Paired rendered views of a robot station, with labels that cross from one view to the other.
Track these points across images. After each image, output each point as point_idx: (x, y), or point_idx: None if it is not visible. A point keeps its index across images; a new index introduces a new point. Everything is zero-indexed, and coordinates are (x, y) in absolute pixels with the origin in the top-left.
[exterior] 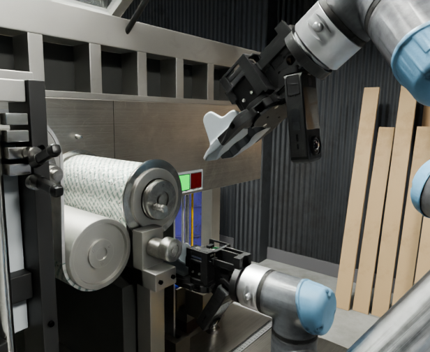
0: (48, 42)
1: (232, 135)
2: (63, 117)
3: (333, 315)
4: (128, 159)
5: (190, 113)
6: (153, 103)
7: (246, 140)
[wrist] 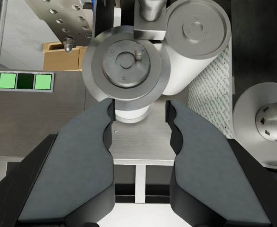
0: (120, 194)
1: (276, 183)
2: (124, 145)
3: None
4: (70, 109)
5: None
6: None
7: (104, 144)
